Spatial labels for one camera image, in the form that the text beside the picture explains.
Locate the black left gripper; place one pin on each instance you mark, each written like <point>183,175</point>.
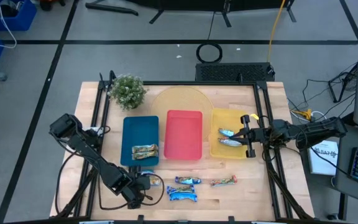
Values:
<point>135,186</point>

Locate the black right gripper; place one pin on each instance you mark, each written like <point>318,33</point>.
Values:
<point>258,136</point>

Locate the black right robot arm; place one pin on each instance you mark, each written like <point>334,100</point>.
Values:
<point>309,132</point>

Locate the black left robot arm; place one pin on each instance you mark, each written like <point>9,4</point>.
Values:
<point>85,149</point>

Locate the yellow plastic tray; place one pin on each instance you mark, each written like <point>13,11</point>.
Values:
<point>225,119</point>

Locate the small yellow tag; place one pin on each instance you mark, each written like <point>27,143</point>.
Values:
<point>255,116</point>

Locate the blue plastic tray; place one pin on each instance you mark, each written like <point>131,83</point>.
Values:
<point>138,133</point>

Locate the red plastic tray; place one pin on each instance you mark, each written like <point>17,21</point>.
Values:
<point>183,135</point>

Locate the black computer case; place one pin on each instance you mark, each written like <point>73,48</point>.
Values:
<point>233,72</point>

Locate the yellow power plug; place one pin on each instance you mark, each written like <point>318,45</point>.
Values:
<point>304,114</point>

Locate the round yellow woven placemat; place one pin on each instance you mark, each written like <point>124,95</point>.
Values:
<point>182,99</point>

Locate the white paper booklet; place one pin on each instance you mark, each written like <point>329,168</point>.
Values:
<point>320,161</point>

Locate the small green potted plant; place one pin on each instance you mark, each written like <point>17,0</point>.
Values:
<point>127,91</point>

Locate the dark grey desk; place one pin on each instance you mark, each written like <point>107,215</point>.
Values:
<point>342,183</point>

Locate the black partition screen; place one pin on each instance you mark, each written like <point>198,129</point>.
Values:
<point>197,3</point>

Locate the large blue storage bin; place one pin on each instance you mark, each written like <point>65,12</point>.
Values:
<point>23,18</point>

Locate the black aluminium rig frame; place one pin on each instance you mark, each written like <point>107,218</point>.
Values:
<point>102,102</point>

